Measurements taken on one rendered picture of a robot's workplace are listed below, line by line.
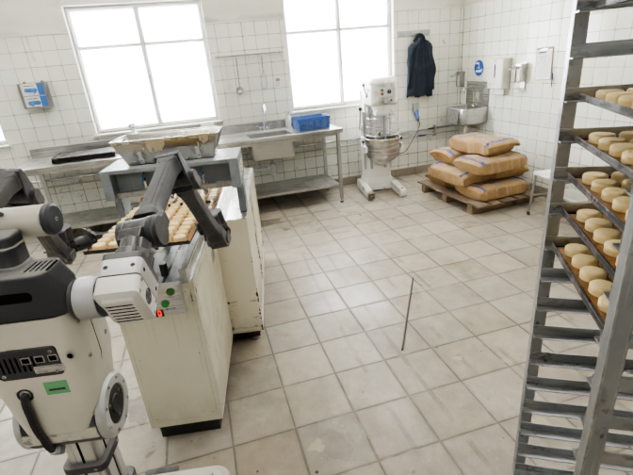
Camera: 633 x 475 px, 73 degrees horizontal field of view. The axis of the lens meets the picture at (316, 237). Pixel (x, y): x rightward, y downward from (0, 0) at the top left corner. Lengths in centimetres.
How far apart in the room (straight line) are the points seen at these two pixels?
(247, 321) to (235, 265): 39
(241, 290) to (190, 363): 72
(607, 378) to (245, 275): 202
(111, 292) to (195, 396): 129
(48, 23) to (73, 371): 480
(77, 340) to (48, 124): 472
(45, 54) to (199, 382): 428
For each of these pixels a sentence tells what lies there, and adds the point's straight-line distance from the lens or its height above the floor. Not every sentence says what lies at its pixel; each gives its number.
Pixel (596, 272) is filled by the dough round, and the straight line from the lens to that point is 109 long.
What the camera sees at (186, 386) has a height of 30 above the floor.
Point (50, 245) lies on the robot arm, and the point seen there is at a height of 108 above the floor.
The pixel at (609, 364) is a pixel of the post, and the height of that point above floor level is 111.
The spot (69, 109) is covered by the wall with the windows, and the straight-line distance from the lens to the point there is 560.
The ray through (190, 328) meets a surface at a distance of 194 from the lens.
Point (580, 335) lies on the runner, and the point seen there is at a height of 86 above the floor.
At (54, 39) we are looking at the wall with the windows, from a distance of 560.
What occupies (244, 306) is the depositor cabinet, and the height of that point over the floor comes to 27.
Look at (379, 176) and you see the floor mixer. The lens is 556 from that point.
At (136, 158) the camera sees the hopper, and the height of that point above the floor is 122.
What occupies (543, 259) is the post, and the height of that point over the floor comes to 109.
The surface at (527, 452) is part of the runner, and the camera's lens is 167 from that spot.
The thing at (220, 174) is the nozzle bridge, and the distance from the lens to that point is 245.
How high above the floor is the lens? 162
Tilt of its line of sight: 22 degrees down
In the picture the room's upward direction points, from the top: 5 degrees counter-clockwise
